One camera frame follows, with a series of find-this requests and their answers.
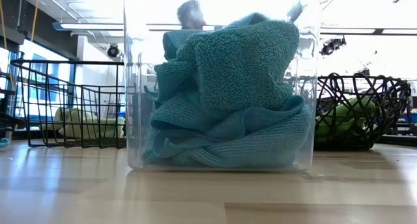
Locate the person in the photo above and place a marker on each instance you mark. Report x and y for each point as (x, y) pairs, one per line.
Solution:
(189, 12)

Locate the teal terry microfiber towel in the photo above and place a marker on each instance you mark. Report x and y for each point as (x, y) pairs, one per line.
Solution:
(244, 64)

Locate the dark background shelf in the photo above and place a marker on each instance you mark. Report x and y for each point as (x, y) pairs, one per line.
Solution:
(9, 120)

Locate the clear plastic bin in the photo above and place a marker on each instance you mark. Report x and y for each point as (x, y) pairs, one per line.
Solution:
(133, 87)

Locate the long ceiling light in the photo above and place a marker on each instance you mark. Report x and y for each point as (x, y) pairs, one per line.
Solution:
(91, 26)
(352, 31)

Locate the pale green microfiber towel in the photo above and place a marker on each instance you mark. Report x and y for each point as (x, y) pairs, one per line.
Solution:
(73, 120)

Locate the blue storage bin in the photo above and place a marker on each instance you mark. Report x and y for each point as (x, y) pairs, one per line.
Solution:
(413, 118)

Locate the dark woven round basket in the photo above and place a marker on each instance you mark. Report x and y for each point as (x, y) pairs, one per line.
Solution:
(345, 146)

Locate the black ceiling spotlight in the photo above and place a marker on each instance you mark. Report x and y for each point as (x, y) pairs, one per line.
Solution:
(113, 50)
(332, 46)

